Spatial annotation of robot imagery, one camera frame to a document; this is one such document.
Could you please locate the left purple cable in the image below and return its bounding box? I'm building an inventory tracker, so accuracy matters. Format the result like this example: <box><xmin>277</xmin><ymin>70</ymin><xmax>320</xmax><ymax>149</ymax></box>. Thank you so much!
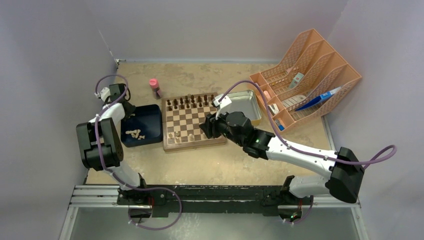
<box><xmin>94</xmin><ymin>74</ymin><xmax>183</xmax><ymax>232</ymax></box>

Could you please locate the white stapler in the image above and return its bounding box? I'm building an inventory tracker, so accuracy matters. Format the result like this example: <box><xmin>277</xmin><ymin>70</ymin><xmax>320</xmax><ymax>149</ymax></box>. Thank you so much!
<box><xmin>268</xmin><ymin>103</ymin><xmax>280</xmax><ymax>116</ymax></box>

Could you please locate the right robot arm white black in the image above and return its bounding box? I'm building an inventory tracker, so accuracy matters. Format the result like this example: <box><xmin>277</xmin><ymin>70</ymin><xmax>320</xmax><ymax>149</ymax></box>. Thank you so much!
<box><xmin>199</xmin><ymin>111</ymin><xmax>365</xmax><ymax>204</ymax></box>

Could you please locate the gold metal tin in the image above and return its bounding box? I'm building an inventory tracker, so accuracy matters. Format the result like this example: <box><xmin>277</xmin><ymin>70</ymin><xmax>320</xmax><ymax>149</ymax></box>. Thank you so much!
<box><xmin>224</xmin><ymin>89</ymin><xmax>262</xmax><ymax>127</ymax></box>

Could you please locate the orange plastic file organizer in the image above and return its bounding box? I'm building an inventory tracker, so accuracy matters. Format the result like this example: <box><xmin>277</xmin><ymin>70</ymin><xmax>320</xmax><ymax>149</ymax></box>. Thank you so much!
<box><xmin>249</xmin><ymin>29</ymin><xmax>362</xmax><ymax>131</ymax></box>

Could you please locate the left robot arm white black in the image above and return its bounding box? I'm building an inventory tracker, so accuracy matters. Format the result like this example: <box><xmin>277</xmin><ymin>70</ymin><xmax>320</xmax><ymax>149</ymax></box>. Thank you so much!
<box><xmin>76</xmin><ymin>83</ymin><xmax>149</xmax><ymax>205</ymax></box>

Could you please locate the blue grey marker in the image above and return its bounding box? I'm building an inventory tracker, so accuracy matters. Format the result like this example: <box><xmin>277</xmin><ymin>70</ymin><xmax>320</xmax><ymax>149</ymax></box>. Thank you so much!
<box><xmin>275</xmin><ymin>119</ymin><xmax>285</xmax><ymax>131</ymax></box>

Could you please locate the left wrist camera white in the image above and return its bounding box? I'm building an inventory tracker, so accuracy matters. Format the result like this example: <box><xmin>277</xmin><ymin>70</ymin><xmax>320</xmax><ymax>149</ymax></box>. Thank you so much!
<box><xmin>94</xmin><ymin>87</ymin><xmax>111</xmax><ymax>102</ymax></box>

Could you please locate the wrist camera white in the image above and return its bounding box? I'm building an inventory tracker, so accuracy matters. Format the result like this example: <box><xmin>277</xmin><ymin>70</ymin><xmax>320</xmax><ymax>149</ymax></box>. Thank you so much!
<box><xmin>94</xmin><ymin>87</ymin><xmax>111</xmax><ymax>102</ymax></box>
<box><xmin>212</xmin><ymin>94</ymin><xmax>232</xmax><ymax>120</ymax></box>

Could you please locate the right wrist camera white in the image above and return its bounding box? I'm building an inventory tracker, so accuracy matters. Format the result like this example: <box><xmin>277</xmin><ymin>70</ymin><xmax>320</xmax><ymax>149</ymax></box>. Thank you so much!
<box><xmin>212</xmin><ymin>94</ymin><xmax>232</xmax><ymax>120</ymax></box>

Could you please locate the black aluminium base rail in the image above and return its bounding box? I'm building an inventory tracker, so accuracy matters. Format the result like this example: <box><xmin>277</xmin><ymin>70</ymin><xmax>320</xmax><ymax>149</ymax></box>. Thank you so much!
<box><xmin>68</xmin><ymin>184</ymin><xmax>352</xmax><ymax>220</ymax></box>

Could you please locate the purple cable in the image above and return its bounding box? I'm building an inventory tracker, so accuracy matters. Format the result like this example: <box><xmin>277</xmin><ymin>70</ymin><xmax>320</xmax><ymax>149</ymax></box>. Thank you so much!
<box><xmin>94</xmin><ymin>74</ymin><xmax>183</xmax><ymax>232</ymax></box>
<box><xmin>217</xmin><ymin>80</ymin><xmax>398</xmax><ymax>167</ymax></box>

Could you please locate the white card pack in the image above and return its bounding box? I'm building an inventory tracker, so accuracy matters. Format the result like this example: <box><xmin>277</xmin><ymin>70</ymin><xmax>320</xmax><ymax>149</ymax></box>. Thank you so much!
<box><xmin>288</xmin><ymin>72</ymin><xmax>304</xmax><ymax>89</ymax></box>

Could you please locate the dark blue tin lid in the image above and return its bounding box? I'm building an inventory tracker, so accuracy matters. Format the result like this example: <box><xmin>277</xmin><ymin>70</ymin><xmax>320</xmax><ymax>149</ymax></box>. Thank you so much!
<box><xmin>120</xmin><ymin>104</ymin><xmax>163</xmax><ymax>148</ymax></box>

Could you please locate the pink eraser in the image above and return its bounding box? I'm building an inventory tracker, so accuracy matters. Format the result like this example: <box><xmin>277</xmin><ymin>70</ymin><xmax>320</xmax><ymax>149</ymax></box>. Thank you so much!
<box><xmin>263</xmin><ymin>90</ymin><xmax>272</xmax><ymax>101</ymax></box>

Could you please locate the pink capped bottle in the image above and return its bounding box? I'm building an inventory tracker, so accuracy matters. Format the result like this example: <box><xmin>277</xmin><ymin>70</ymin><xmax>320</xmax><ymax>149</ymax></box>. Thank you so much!
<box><xmin>149</xmin><ymin>78</ymin><xmax>162</xmax><ymax>99</ymax></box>

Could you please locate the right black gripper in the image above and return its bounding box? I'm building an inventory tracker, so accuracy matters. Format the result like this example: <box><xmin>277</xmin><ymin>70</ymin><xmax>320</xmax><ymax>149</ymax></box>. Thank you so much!
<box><xmin>200</xmin><ymin>106</ymin><xmax>245</xmax><ymax>147</ymax></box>

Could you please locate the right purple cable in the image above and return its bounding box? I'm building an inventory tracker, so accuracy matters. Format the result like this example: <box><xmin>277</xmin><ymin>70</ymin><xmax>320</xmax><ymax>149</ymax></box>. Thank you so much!
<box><xmin>217</xmin><ymin>80</ymin><xmax>398</xmax><ymax>167</ymax></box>

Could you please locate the wooden chess board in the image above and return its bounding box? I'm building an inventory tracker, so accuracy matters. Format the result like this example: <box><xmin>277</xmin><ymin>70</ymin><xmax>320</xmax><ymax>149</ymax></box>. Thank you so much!
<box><xmin>161</xmin><ymin>92</ymin><xmax>227</xmax><ymax>152</ymax></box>

